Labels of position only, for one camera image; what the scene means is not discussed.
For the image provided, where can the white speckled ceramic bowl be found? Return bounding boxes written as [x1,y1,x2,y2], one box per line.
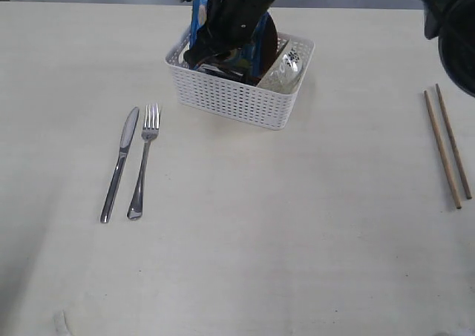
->
[257,41,304,94]

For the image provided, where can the silver table knife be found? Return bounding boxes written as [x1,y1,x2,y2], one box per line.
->
[99,107,140,223]

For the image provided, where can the white perforated plastic basket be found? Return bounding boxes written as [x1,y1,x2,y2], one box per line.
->
[165,27,315,131]

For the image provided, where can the silver fork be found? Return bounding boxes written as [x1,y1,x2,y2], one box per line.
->
[127,103,161,220]

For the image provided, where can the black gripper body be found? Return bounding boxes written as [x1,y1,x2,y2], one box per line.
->
[183,0,274,67]

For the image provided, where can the blue chips bag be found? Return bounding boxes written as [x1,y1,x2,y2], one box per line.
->
[189,0,260,75]

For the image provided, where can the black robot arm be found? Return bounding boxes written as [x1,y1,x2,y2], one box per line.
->
[180,0,474,96]

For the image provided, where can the brown round plate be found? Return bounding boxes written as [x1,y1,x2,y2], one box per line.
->
[252,13,278,85]

